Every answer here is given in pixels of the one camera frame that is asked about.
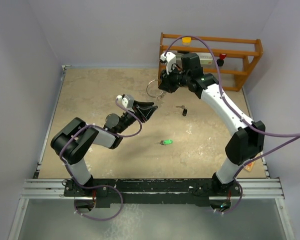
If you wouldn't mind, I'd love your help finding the white green staples box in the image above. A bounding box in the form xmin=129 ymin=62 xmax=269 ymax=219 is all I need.
xmin=197 ymin=52 xmax=213 ymax=65

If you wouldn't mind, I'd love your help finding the yellow small box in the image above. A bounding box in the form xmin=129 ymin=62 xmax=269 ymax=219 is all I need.
xmin=182 ymin=37 xmax=192 ymax=46

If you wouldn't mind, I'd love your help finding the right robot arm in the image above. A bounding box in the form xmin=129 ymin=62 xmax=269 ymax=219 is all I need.
xmin=158 ymin=52 xmax=265 ymax=196

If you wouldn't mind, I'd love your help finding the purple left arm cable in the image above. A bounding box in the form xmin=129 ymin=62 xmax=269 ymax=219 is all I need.
xmin=58 ymin=97 xmax=143 ymax=221

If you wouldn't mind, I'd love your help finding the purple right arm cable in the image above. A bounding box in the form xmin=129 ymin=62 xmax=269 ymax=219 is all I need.
xmin=164 ymin=35 xmax=300 ymax=216

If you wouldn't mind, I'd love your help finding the silver keyring with clips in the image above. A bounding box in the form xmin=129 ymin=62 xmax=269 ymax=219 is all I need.
xmin=145 ymin=79 xmax=166 ymax=101

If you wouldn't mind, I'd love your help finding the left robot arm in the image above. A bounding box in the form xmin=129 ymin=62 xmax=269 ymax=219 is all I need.
xmin=50 ymin=100 xmax=158 ymax=196

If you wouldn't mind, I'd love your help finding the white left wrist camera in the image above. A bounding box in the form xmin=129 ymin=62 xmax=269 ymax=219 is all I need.
xmin=116 ymin=94 xmax=134 ymax=109

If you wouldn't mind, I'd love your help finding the key with black fob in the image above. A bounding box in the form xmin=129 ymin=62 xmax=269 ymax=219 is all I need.
xmin=176 ymin=105 xmax=188 ymax=117

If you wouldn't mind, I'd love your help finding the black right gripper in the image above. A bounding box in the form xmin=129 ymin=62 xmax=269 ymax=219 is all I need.
xmin=159 ymin=64 xmax=190 ymax=94

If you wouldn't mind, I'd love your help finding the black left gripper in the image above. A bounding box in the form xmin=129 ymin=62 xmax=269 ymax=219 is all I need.
xmin=116 ymin=100 xmax=157 ymax=134

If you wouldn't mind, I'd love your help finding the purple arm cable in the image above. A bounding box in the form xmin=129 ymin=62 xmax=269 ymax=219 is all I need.
xmin=58 ymin=97 xmax=143 ymax=221
xmin=164 ymin=35 xmax=300 ymax=216

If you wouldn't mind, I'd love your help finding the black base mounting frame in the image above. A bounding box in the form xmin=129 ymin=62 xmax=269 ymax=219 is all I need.
xmin=62 ymin=178 xmax=241 ymax=208

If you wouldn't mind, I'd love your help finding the wooden shelf rack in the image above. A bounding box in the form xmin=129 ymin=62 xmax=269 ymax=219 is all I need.
xmin=159 ymin=32 xmax=264 ymax=92

